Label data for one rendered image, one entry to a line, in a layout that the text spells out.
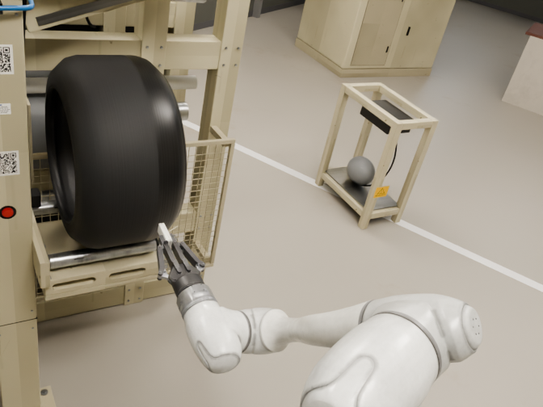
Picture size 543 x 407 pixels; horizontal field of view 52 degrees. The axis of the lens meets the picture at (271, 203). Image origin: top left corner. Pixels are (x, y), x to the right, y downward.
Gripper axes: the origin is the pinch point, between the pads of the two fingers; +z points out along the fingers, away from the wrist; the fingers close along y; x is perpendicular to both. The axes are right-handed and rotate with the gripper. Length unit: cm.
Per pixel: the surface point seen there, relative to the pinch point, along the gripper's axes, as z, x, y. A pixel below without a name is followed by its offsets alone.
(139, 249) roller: 20.3, 27.1, -2.4
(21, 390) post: 19, 90, 34
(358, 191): 119, 119, -202
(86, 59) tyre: 46, -26, 11
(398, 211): 95, 119, -221
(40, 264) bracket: 17.2, 22.6, 27.9
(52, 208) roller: 48, 31, 18
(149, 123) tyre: 22.2, -20.5, -0.3
